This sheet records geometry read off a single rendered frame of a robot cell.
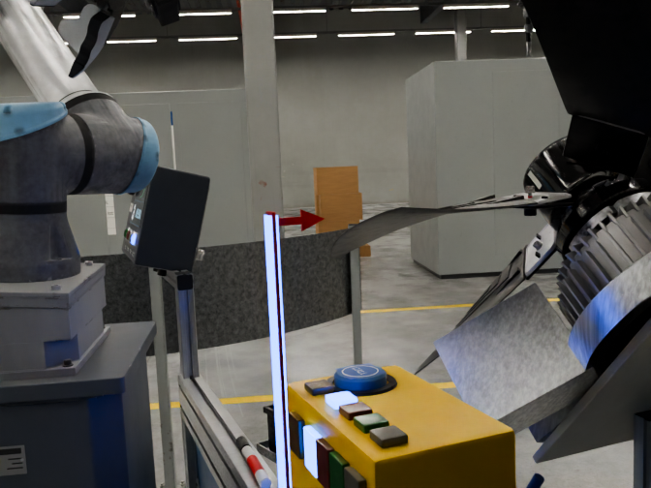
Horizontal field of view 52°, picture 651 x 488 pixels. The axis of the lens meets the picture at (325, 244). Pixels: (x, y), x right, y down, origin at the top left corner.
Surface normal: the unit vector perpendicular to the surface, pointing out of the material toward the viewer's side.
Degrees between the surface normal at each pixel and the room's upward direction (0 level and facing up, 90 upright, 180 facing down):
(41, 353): 90
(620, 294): 73
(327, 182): 90
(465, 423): 0
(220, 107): 90
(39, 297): 92
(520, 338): 55
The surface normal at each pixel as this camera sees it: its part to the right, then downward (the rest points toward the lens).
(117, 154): 0.82, 0.07
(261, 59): 0.08, 0.11
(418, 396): -0.04, -0.99
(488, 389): -0.47, -0.47
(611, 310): -0.86, -0.07
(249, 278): 0.57, 0.07
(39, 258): 0.64, -0.18
